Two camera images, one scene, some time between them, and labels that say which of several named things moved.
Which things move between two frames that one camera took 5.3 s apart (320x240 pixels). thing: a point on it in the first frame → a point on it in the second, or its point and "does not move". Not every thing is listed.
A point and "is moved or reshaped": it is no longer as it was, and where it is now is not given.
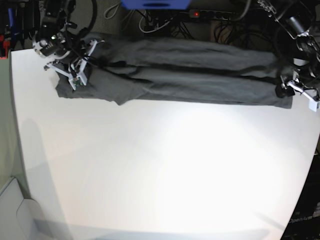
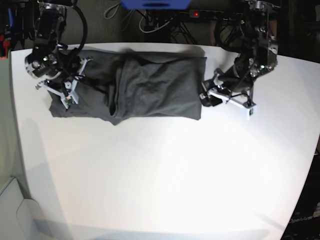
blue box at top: (156, 4) does not move
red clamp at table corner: (6, 45) does not move
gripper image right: (293, 82) → (227, 87)
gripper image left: (69, 56) → (60, 74)
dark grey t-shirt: (126, 70) is moved or reshaped
